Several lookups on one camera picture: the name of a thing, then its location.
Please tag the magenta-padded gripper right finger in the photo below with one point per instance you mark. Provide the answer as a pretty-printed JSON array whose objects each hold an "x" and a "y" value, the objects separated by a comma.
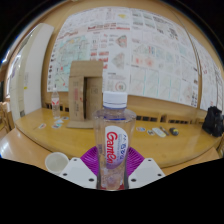
[{"x": 147, "y": 170}]

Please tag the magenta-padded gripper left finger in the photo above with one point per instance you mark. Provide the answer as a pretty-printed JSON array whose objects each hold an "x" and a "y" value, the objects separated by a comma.
[{"x": 77, "y": 171}]

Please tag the clear plastic water bottle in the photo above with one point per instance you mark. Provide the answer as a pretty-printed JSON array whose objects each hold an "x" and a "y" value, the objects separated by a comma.
[{"x": 114, "y": 140}]

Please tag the white ceramic mug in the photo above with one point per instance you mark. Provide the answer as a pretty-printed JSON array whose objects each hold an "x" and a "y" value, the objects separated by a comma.
[{"x": 56, "y": 162}]

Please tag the white flat remote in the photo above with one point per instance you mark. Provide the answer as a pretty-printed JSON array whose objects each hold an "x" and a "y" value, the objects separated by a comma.
[{"x": 158, "y": 132}]

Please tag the small dark object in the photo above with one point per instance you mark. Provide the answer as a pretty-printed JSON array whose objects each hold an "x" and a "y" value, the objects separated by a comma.
[{"x": 173, "y": 131}]

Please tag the small round sticker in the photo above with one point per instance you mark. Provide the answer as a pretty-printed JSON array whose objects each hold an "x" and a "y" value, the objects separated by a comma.
[{"x": 57, "y": 125}]

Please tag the small white card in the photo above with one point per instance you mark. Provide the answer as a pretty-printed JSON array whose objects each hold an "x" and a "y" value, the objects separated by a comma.
[{"x": 41, "y": 126}]

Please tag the small red-labelled plastic bottle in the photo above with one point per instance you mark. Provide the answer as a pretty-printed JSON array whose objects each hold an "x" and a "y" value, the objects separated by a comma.
[{"x": 55, "y": 103}]

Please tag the brown cardboard box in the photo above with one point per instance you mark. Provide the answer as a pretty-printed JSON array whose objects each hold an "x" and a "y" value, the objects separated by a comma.
[{"x": 81, "y": 90}]

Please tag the black bag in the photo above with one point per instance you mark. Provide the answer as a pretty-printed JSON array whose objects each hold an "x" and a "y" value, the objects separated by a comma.
[{"x": 213, "y": 121}]

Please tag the wooden chair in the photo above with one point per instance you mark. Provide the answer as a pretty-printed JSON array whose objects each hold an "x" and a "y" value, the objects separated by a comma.
[{"x": 6, "y": 116}]

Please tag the white standing air conditioner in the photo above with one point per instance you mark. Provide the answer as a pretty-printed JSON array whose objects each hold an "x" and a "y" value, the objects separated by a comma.
[{"x": 31, "y": 73}]

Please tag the narrow printed wall poster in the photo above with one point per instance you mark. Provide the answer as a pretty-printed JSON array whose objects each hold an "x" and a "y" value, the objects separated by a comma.
[{"x": 213, "y": 80}]

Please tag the large printed wall poster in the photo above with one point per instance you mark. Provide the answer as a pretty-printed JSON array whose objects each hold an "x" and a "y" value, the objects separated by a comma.
[{"x": 140, "y": 56}]

